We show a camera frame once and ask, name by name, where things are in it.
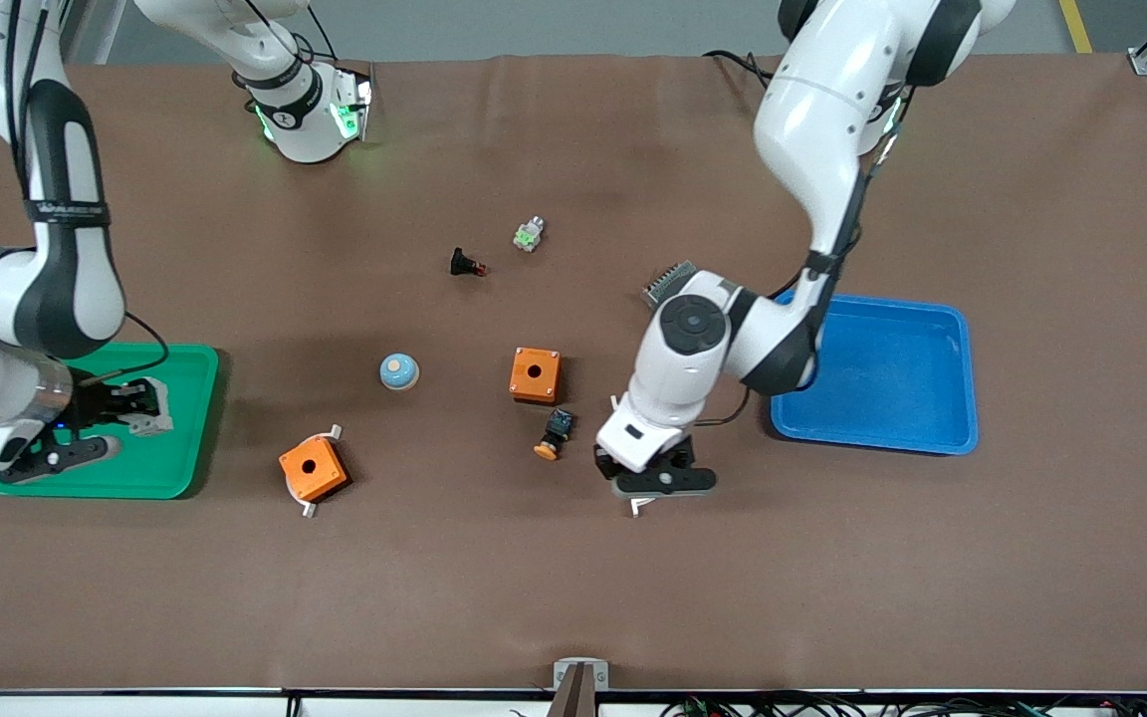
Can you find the white red circuit breaker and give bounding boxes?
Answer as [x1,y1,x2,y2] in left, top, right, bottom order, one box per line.
[125,383,174,437]

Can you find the black yellow push button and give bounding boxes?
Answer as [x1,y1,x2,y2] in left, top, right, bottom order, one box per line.
[534,408,576,461]

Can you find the green plastic tray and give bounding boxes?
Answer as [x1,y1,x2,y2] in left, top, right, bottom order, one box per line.
[0,344,221,500]

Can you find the brown table mat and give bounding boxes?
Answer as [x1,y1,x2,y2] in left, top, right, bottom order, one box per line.
[0,55,1147,694]

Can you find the orange button box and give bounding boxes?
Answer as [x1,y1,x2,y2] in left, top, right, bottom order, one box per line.
[509,347,564,405]
[279,436,349,503]

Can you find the metal mesh power supply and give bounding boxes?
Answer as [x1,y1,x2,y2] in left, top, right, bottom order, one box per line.
[641,260,700,310]

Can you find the blue plastic tray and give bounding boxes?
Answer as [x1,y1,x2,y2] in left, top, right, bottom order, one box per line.
[771,292,980,457]

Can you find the orange box with brackets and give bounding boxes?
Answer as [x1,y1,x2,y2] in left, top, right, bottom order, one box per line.
[285,423,345,520]

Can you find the large white arc bracket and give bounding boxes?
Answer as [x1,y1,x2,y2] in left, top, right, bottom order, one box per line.
[610,394,670,519]

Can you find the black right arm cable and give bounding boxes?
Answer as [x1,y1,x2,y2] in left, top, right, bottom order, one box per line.
[4,0,172,384]

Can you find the grey metal bracket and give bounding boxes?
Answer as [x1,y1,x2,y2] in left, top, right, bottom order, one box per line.
[553,657,610,691]

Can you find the brown tapered post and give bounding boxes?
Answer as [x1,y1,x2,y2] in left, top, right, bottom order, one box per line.
[546,665,600,717]

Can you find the black base cable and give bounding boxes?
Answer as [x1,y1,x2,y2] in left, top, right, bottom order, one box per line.
[703,50,782,93]

